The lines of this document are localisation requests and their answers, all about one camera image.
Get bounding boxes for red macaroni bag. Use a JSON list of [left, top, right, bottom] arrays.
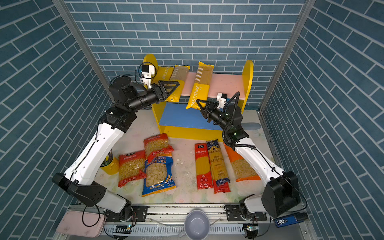
[[118, 150, 147, 188], [144, 134, 169, 157]]

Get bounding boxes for red spaghetti bag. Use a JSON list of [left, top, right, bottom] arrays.
[[213, 181, 231, 194], [195, 143, 214, 190]]

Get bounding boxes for blue-top Moli pasta bag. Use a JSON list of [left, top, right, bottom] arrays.
[[207, 140, 230, 186]]

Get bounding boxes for grey oval case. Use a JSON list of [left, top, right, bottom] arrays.
[[242, 123, 262, 130]]

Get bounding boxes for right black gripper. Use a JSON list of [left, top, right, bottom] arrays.
[[198, 99, 232, 134]]

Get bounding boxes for grey bowl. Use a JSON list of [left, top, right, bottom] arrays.
[[178, 210, 211, 240]]

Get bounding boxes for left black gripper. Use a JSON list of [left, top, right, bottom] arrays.
[[124, 81, 177, 114]]

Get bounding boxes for orange pasta bag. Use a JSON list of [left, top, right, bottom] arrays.
[[224, 145, 261, 182]]

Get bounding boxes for blue shell pasta bag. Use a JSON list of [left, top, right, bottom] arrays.
[[142, 146, 176, 197]]

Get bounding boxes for red macaroni bag upper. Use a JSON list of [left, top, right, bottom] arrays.
[[144, 134, 169, 157]]

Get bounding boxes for yellow pen cup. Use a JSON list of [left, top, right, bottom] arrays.
[[100, 151, 119, 175]]

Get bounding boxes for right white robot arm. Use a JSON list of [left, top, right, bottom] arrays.
[[197, 100, 301, 218]]

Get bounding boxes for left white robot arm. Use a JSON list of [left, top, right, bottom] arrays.
[[52, 75, 180, 222]]

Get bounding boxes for yellow shelf unit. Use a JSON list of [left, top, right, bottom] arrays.
[[152, 60, 254, 142]]

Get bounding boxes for yellow spaghetti bag long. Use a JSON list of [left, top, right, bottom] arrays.
[[166, 65, 190, 103]]

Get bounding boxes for blue handheld device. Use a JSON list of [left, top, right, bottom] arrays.
[[274, 212, 308, 228]]

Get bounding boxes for pink tray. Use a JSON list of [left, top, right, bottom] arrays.
[[56, 211, 105, 238]]

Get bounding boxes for red macaroni bag lower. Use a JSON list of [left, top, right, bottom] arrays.
[[118, 150, 147, 188]]

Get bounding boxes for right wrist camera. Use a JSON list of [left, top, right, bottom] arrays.
[[217, 93, 228, 110]]

